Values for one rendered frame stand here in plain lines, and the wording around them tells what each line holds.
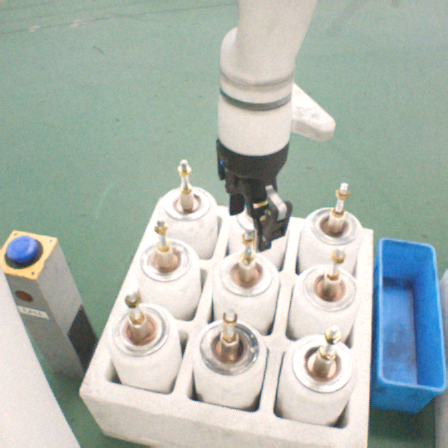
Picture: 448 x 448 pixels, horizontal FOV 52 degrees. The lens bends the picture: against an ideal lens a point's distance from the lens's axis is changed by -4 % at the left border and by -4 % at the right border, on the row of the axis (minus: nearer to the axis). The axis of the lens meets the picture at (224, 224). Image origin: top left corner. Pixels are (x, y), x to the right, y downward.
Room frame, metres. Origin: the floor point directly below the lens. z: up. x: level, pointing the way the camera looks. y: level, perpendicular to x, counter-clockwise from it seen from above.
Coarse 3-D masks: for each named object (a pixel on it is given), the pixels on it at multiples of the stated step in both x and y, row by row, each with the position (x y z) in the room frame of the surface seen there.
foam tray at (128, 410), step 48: (144, 240) 0.53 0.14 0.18; (288, 240) 0.53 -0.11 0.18; (288, 288) 0.43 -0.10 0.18; (192, 336) 0.34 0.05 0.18; (96, 384) 0.27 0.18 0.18; (192, 384) 0.28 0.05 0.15; (144, 432) 0.24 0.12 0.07; (192, 432) 0.22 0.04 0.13; (240, 432) 0.21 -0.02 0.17; (288, 432) 0.20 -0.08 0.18; (336, 432) 0.20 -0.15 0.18
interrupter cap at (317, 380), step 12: (300, 348) 0.29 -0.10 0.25; (312, 348) 0.29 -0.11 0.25; (336, 348) 0.29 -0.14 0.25; (300, 360) 0.27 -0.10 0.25; (312, 360) 0.27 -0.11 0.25; (336, 360) 0.27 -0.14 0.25; (348, 360) 0.27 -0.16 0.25; (300, 372) 0.25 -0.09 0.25; (312, 372) 0.25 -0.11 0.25; (336, 372) 0.25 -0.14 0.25; (348, 372) 0.25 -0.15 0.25; (312, 384) 0.24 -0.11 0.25; (324, 384) 0.24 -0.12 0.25; (336, 384) 0.24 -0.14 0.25
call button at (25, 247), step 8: (16, 240) 0.40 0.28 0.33; (24, 240) 0.40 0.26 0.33; (32, 240) 0.40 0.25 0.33; (8, 248) 0.39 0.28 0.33; (16, 248) 0.39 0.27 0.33; (24, 248) 0.39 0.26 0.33; (32, 248) 0.39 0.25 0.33; (16, 256) 0.37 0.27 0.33; (24, 256) 0.37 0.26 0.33; (32, 256) 0.38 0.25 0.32
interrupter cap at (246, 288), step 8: (232, 256) 0.43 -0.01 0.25; (240, 256) 0.44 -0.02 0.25; (256, 256) 0.43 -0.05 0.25; (224, 264) 0.42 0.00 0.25; (232, 264) 0.42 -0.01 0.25; (256, 264) 0.42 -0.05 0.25; (264, 264) 0.42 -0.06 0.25; (224, 272) 0.41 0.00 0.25; (232, 272) 0.41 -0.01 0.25; (256, 272) 0.41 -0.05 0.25; (264, 272) 0.41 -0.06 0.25; (272, 272) 0.41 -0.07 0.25; (224, 280) 0.39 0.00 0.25; (232, 280) 0.39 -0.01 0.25; (240, 280) 0.39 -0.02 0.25; (256, 280) 0.39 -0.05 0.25; (264, 280) 0.39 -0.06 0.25; (232, 288) 0.38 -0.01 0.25; (240, 288) 0.38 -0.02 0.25; (248, 288) 0.38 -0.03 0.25; (256, 288) 0.38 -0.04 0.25; (264, 288) 0.38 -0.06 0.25; (240, 296) 0.37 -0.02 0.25; (248, 296) 0.37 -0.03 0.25
